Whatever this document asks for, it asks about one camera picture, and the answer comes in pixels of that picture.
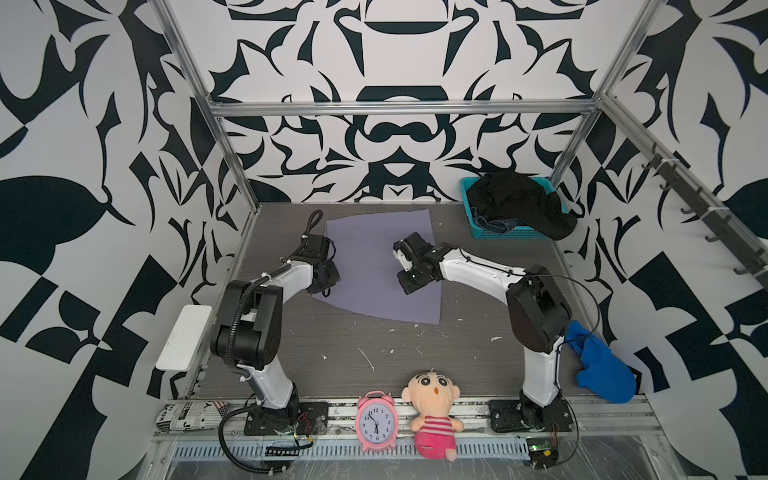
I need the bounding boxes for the lavender skirt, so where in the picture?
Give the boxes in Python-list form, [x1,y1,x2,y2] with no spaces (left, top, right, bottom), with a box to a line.
[314,209,442,325]

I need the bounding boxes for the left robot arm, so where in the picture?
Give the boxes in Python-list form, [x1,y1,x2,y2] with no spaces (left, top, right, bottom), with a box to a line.
[210,234,340,421]

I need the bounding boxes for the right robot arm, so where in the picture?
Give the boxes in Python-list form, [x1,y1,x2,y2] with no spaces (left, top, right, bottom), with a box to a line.
[393,233,572,431]

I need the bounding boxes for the denim garment in basket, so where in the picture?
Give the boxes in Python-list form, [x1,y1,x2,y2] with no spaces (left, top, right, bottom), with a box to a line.
[470,207,524,235]

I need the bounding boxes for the black garment in basket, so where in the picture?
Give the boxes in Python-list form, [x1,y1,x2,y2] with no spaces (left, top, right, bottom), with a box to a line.
[467,170,577,240]

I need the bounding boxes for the plush doll pink shirt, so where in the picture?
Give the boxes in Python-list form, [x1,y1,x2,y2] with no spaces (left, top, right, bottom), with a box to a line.
[401,371,464,462]

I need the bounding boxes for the pink alarm clock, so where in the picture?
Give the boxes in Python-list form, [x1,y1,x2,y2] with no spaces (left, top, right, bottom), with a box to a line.
[355,391,400,453]

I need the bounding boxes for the white rectangular panel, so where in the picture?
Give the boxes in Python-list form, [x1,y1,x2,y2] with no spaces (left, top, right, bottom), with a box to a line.
[155,305,213,372]

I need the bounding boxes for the folded newspaper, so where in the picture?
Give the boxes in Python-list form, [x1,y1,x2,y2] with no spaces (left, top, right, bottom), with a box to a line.
[155,401,232,433]

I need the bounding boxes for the blue cloth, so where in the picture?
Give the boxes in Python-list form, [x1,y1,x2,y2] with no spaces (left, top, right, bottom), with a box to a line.
[565,320,637,404]

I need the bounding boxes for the small circuit board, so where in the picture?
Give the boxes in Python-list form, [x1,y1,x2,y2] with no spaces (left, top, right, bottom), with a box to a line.
[526,438,559,471]

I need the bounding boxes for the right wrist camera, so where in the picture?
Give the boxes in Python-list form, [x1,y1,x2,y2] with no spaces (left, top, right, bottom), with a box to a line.
[393,240,414,271]

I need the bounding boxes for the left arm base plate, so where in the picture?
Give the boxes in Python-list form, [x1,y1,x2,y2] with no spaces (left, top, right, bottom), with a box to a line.
[244,401,329,436]

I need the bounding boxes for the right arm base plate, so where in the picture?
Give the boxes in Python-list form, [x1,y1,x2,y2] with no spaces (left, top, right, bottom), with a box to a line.
[487,397,573,433]

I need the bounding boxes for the black corrugated cable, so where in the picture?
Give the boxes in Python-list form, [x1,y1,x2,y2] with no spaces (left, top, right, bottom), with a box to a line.
[217,404,314,476]

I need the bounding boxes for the grey wall hook rail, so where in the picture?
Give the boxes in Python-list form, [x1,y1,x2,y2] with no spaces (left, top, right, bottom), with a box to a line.
[643,142,767,289]

